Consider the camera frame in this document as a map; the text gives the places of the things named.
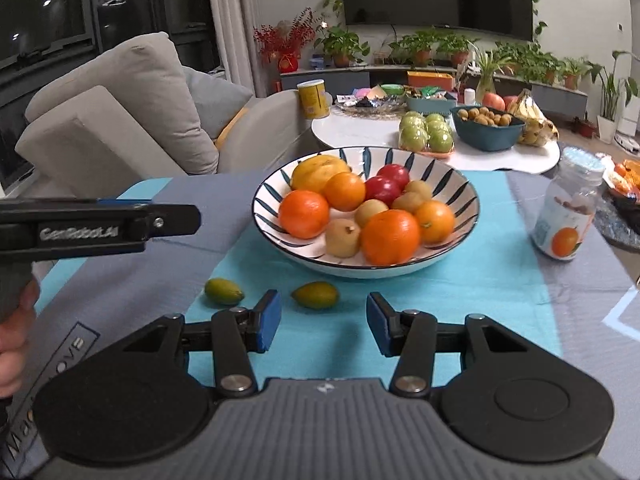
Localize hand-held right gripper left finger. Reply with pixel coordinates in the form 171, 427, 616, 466
120, 290, 282, 397

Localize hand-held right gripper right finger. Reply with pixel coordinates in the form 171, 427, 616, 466
366, 292, 532, 397

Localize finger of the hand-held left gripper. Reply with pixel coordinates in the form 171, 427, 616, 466
97, 199, 202, 241

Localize small green oval fruit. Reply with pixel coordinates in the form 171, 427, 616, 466
291, 281, 340, 309
205, 278, 245, 306

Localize orange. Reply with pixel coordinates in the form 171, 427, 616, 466
415, 200, 456, 245
279, 190, 331, 239
322, 172, 367, 212
361, 209, 421, 266

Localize red plum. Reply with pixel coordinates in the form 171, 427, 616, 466
376, 164, 411, 191

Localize yellow lemon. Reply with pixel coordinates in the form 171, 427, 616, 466
291, 156, 352, 193

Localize blue striped ceramic bowl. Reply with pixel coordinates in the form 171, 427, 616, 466
251, 146, 481, 280

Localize person's left hand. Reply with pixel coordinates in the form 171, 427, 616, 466
0, 279, 41, 399

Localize yellow cushion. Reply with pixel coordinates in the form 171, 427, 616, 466
215, 107, 250, 150

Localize beige sofa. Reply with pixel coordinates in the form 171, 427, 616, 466
15, 32, 313, 191

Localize grey cushion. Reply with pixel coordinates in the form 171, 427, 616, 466
182, 66, 253, 141

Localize yellow can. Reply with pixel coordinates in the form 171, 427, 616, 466
297, 80, 332, 120

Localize white round table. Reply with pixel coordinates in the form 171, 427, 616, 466
311, 95, 561, 172

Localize wrapped tray of green apples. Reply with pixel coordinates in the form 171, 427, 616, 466
398, 111, 456, 155

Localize white curtain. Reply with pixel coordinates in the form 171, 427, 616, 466
205, 0, 256, 98

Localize red berry plant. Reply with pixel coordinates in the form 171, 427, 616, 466
252, 8, 321, 73

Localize dark teal bowl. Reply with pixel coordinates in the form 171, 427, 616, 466
450, 105, 527, 152

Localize clear jar with orange label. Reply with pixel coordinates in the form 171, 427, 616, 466
530, 146, 607, 262

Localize pile of snack wrappers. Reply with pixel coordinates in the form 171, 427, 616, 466
334, 85, 408, 117

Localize light teal snack dish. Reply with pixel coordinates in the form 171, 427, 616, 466
404, 91, 458, 115

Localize dark framed window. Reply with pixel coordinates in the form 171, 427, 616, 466
0, 0, 221, 181

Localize heap of longans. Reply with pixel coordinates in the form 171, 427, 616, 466
457, 106, 516, 127

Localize green potted plant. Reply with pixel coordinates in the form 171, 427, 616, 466
440, 32, 481, 67
390, 30, 441, 67
315, 25, 368, 68

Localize orange box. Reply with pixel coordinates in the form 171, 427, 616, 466
406, 71, 453, 90

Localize bunch of bananas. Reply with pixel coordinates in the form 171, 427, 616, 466
506, 89, 560, 148

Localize dark marble coffee table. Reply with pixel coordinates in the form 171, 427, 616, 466
595, 160, 640, 251

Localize glass vase with plant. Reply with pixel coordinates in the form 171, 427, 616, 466
470, 45, 511, 98

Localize dark cloth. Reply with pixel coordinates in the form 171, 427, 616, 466
612, 190, 640, 221

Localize plate of oranges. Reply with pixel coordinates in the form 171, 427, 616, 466
602, 162, 633, 196

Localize grey television cabinet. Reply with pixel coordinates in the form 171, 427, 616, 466
280, 62, 590, 121

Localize tall plant in white pot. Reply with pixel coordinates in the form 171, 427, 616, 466
587, 50, 638, 143

